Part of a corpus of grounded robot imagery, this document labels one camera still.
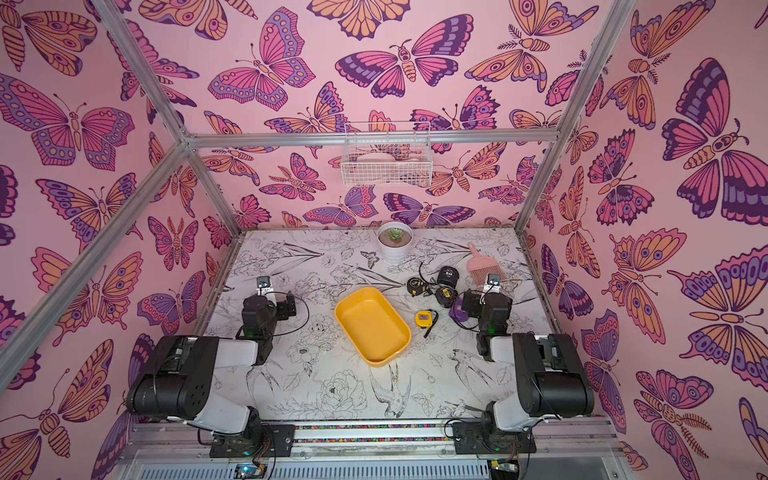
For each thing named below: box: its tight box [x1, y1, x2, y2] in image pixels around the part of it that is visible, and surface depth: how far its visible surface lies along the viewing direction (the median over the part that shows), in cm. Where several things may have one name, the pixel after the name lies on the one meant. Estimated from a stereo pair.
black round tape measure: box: [436, 286, 458, 308], surface depth 99 cm
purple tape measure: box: [448, 296, 469, 322], surface depth 97 cm
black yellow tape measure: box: [407, 277, 432, 297], surface depth 102 cm
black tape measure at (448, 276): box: [437, 266, 459, 288], surface depth 105 cm
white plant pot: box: [376, 221, 414, 264], surface depth 105 cm
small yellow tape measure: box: [415, 309, 439, 338], surface depth 96 cm
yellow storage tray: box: [334, 287, 412, 367], surface depth 95 cm
